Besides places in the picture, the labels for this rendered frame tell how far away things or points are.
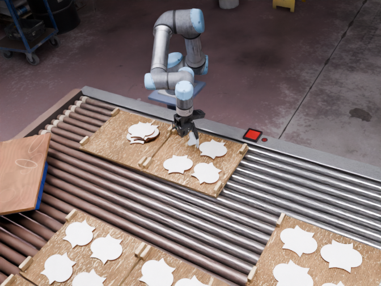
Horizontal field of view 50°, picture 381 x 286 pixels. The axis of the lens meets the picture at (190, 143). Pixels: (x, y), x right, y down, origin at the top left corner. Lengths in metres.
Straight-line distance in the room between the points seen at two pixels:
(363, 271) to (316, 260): 0.16
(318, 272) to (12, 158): 1.50
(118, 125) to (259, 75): 2.21
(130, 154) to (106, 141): 0.19
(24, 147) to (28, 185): 0.29
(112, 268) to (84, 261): 0.13
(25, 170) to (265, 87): 2.59
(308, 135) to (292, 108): 0.39
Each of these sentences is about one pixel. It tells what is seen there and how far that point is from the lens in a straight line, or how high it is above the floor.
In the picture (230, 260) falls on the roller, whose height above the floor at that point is 0.92.
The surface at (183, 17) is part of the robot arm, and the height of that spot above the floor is 1.45.
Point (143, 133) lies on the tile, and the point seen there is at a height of 0.98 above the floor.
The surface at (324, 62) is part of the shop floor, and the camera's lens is 4.41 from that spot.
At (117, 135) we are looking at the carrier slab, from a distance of 2.24.
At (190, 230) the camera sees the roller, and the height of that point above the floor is 0.92.
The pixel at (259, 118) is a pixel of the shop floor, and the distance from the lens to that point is 3.65.
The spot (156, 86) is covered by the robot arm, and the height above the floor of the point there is 1.32.
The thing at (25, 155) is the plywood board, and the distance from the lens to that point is 2.18.
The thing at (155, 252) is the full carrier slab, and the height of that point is 0.94.
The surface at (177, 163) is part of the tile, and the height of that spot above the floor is 0.95.
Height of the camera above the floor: 2.32
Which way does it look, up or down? 42 degrees down
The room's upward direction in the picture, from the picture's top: 10 degrees counter-clockwise
